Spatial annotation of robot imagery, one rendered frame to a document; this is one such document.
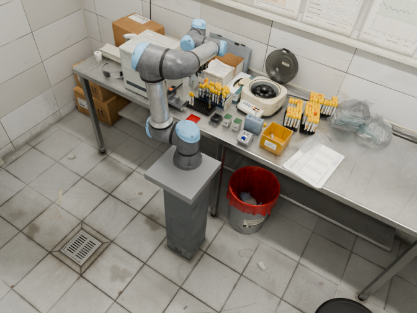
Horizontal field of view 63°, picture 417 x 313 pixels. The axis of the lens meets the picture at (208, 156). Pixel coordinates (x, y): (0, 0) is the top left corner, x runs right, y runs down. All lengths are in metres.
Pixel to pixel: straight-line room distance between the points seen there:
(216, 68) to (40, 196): 1.68
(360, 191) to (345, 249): 0.93
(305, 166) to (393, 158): 0.54
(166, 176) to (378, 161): 1.19
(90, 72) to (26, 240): 1.27
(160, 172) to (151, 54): 0.63
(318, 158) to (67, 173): 2.02
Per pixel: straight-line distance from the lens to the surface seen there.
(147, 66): 1.36
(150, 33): 2.27
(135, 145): 3.15
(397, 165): 2.17
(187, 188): 1.65
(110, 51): 2.65
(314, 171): 1.89
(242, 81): 2.25
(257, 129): 1.98
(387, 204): 1.94
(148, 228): 2.61
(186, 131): 1.59
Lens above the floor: 2.25
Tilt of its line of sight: 48 degrees down
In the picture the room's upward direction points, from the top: 5 degrees clockwise
